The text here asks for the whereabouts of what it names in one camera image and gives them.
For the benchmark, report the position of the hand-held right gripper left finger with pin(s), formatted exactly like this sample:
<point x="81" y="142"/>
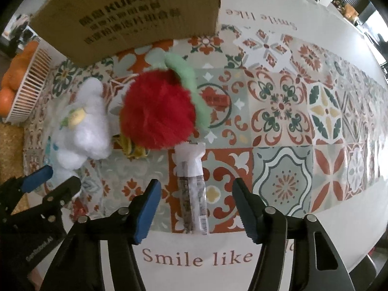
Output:
<point x="147" y="215"/>

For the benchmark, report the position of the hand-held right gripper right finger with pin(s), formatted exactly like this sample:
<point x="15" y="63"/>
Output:
<point x="246" y="215"/>

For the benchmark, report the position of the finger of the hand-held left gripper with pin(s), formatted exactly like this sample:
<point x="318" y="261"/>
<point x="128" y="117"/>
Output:
<point x="38" y="177"/>
<point x="64" y="189"/>

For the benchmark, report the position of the white plush toy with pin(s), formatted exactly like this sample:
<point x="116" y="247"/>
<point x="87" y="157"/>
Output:
<point x="88" y="127"/>

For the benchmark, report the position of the red plush cherry green stem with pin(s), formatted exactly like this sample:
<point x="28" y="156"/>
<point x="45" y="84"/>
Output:
<point x="157" y="109"/>

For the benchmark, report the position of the brown cardboard box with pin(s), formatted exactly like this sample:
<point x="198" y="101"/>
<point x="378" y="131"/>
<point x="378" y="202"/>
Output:
<point x="136" y="15"/>

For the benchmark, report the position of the cork mat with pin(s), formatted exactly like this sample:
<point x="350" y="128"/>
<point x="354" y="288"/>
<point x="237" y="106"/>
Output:
<point x="10" y="151"/>

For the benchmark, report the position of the clear packet with white label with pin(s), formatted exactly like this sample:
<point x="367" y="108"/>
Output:
<point x="191" y="185"/>

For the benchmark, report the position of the patterned tile print tablecloth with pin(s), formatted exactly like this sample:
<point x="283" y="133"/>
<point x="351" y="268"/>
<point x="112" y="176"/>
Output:
<point x="279" y="163"/>

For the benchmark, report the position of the yellow green striped toy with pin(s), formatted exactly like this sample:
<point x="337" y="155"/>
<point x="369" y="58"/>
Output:
<point x="133" y="150"/>

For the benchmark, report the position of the orange fruit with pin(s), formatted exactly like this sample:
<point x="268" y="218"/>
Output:
<point x="14" y="73"/>
<point x="30" y="50"/>
<point x="6" y="100"/>

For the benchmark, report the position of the white slatted basket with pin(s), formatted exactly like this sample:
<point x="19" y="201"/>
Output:
<point x="28" y="91"/>

